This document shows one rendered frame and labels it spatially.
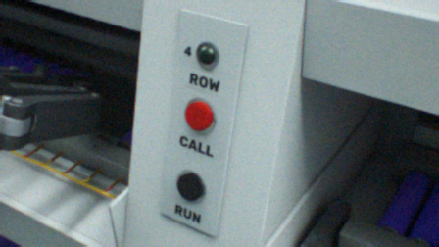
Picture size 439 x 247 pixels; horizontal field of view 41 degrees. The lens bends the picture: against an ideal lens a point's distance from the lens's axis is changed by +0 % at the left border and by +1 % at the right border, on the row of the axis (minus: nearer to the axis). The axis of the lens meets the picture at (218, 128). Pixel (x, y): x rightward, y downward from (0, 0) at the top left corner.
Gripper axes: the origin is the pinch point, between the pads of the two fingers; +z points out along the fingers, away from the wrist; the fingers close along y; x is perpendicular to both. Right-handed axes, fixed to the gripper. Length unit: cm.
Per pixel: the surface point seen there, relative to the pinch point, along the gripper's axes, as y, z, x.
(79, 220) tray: -3.4, -2.9, 8.0
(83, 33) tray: 12.0, 10.9, -3.8
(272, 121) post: -17.5, -7.3, -3.6
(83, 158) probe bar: -0.3, -0.1, 4.6
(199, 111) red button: -13.4, -7.7, -2.9
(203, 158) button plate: -13.8, -6.7, -0.3
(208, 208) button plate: -14.5, -6.0, 2.4
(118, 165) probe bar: -3.9, -0.5, 3.9
